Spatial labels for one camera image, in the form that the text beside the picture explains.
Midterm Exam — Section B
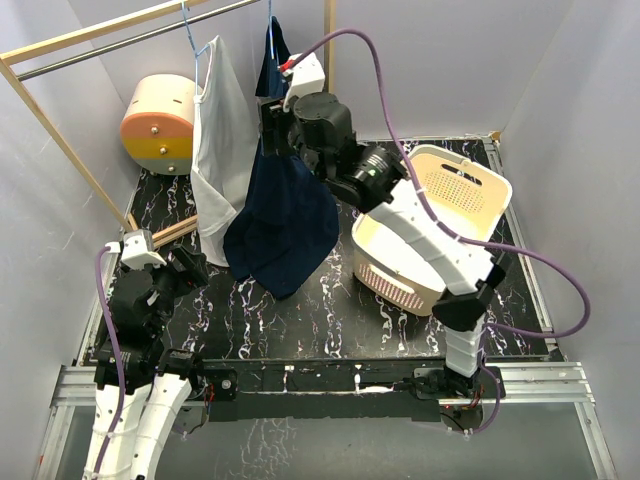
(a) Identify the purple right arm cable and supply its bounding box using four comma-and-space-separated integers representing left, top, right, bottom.
294, 28, 591, 435

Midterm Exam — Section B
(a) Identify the navy blue t shirt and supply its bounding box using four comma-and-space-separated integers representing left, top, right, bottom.
222, 16, 341, 300

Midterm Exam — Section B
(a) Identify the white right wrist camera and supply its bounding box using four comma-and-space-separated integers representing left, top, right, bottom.
280, 53, 325, 113

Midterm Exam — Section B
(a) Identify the blue wire hanger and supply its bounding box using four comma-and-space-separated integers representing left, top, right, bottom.
266, 0, 279, 61
181, 1, 210, 96

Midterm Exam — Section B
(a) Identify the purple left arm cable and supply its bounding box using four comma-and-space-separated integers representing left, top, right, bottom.
94, 243, 126, 471

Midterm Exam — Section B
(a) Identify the wooden clothes rack frame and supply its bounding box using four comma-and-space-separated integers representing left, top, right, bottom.
1, 1, 325, 257

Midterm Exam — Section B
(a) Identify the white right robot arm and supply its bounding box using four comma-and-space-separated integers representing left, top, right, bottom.
259, 92, 506, 397

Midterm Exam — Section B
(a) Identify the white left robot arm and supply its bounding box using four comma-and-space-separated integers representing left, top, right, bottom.
83, 246, 208, 479

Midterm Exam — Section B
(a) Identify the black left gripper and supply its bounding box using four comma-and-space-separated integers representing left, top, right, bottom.
136, 243, 207, 333

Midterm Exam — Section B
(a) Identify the cream plastic laundry basket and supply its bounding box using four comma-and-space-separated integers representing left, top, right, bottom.
351, 145, 512, 316

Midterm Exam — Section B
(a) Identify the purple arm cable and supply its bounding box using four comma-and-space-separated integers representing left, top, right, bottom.
294, 28, 591, 435
94, 243, 126, 471

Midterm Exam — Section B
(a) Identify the white t shirt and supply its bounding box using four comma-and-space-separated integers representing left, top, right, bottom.
190, 36, 258, 267

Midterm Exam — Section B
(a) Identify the metal hanging rod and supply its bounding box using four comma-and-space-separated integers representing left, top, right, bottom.
17, 0, 258, 81

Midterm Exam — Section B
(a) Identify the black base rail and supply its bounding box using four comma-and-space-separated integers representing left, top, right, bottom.
203, 357, 506, 422

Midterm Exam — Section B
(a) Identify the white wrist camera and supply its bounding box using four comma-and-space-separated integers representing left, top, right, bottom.
280, 53, 325, 113
121, 229, 167, 270

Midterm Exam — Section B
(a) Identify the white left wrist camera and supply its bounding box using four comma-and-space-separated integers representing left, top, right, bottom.
121, 229, 167, 270

